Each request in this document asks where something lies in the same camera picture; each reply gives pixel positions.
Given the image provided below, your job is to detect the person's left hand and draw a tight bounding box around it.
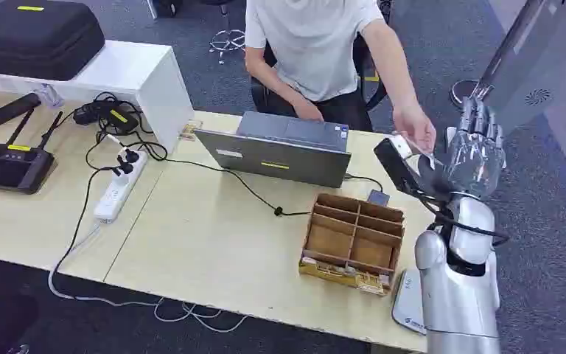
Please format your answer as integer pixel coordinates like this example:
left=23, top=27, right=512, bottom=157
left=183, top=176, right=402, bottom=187
left=392, top=103, right=438, bottom=154

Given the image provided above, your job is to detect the person's right hand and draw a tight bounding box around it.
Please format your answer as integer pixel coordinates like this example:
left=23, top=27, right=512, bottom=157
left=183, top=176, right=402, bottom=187
left=293, top=99, right=325, bottom=122

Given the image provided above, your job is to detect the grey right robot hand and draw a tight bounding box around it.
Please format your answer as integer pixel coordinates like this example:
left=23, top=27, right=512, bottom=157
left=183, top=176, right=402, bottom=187
left=443, top=95, right=509, bottom=199

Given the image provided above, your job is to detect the white card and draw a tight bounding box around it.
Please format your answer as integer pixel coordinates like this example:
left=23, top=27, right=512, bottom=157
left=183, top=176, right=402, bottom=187
left=404, top=144, right=444, bottom=168

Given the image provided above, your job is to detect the grey laptop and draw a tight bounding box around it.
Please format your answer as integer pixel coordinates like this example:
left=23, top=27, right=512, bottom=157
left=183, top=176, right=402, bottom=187
left=194, top=111, right=353, bottom=190

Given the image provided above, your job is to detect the person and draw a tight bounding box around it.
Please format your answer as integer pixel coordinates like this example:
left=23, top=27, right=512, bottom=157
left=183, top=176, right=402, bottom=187
left=243, top=0, right=438, bottom=154

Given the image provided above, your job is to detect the black office chair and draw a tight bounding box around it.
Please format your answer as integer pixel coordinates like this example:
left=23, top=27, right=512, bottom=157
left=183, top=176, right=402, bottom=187
left=250, top=32, right=389, bottom=129

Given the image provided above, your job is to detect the small dark grey hub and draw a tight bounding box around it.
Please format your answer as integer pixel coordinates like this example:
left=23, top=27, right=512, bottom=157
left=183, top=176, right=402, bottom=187
left=366, top=189, right=391, bottom=208

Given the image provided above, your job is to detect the chrome chair base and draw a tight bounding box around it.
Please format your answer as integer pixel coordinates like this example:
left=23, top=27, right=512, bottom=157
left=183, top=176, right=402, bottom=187
left=208, top=4, right=248, bottom=66

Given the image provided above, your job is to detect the wooden card box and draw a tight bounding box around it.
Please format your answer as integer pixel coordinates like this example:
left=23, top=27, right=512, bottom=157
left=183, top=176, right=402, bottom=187
left=298, top=192, right=407, bottom=297

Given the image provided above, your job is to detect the pale grey pad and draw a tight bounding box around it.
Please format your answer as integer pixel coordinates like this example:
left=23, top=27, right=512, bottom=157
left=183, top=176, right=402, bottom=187
left=391, top=268, right=428, bottom=336

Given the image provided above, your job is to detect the white cabinet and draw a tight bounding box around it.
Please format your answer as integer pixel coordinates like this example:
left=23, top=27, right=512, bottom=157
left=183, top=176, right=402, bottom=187
left=0, top=39, right=195, bottom=153

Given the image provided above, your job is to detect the black plug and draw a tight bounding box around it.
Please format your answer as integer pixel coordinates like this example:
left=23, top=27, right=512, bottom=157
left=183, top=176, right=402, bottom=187
left=111, top=148, right=141, bottom=177

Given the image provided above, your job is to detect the black power adapter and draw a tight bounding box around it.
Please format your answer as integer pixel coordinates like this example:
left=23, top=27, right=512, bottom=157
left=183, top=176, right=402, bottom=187
left=72, top=99, right=141, bottom=136

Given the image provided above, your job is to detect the white power strip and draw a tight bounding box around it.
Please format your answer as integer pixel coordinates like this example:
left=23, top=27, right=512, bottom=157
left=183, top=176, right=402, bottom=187
left=93, top=148, right=149, bottom=224

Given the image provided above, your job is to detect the clear plastic bag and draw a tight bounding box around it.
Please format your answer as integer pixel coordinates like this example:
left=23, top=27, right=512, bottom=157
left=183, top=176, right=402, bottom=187
left=32, top=83, right=66, bottom=109

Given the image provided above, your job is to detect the black zipped hard case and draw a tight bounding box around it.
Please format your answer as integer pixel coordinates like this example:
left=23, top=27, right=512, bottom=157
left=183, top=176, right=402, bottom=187
left=0, top=0, right=107, bottom=82

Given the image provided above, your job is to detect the black bar-shaped device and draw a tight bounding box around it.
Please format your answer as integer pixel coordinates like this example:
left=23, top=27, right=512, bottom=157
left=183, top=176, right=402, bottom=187
left=0, top=92, right=43, bottom=128

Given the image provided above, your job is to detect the black router with antennas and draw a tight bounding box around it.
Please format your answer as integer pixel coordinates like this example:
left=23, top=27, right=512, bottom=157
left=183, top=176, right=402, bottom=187
left=0, top=109, right=65, bottom=195

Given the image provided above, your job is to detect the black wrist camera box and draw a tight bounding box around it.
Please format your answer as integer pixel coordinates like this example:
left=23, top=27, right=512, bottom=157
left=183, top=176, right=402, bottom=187
left=373, top=134, right=422, bottom=195

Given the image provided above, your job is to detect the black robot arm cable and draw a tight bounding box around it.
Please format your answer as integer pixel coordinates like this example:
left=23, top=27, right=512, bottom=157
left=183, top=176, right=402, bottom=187
left=406, top=184, right=511, bottom=248

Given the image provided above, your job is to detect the black laptop power cable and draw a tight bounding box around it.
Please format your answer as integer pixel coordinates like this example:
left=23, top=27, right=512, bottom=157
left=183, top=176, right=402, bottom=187
left=48, top=125, right=385, bottom=294

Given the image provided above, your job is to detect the white power strip cable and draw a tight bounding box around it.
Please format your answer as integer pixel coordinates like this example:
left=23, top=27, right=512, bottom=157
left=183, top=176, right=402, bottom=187
left=47, top=221, right=249, bottom=335

